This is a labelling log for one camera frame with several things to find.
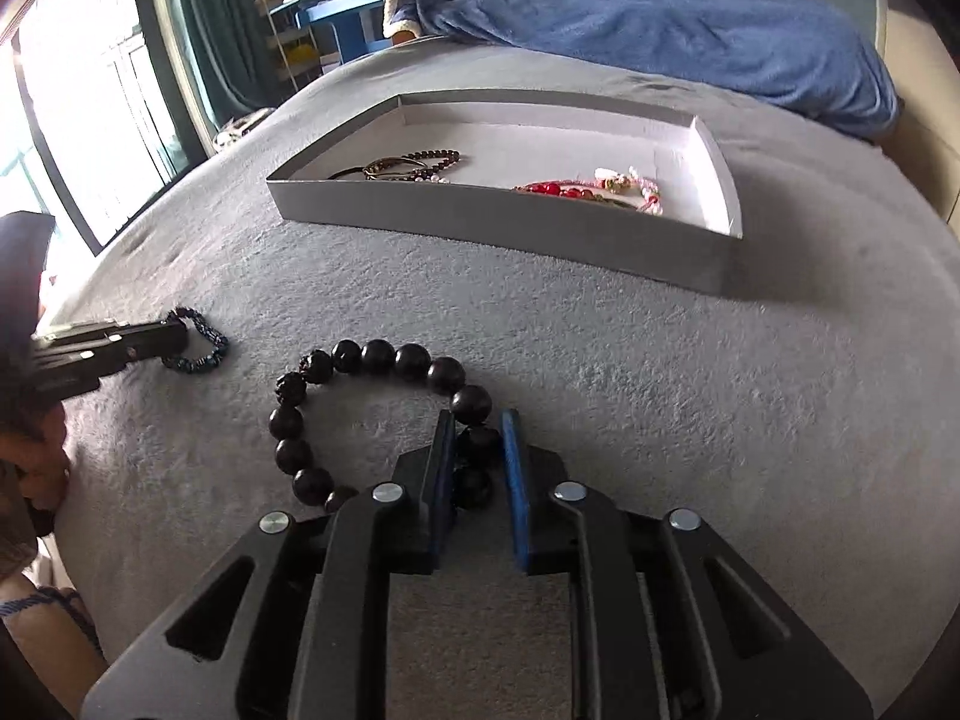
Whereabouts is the grey bed cover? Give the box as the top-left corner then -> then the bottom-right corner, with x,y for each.
55,41 -> 958,710

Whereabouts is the white wire shelf rack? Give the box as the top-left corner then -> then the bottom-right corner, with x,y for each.
256,0 -> 322,91

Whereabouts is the large black bead bracelet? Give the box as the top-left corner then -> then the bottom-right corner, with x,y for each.
266,336 -> 506,515

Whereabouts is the dark blue braided bracelet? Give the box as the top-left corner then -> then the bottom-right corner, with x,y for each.
159,305 -> 232,377

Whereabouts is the blue folded blanket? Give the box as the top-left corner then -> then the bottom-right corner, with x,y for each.
384,0 -> 900,140

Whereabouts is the green curtain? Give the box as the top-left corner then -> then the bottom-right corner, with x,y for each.
179,0 -> 281,128

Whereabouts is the person's left hand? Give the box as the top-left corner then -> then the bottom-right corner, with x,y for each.
2,403 -> 70,512

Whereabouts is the window with black frame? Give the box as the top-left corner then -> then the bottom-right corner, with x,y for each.
2,0 -> 206,265

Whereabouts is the red bead gold jewelry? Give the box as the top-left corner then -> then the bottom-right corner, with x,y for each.
514,181 -> 636,210

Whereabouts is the pink cord bracelet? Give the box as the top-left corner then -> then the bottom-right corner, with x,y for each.
590,164 -> 667,218

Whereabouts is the grey shallow cardboard box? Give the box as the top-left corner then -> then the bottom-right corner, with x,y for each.
267,89 -> 743,294

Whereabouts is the small dark bead bracelet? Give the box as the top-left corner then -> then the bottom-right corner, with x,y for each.
361,146 -> 464,185

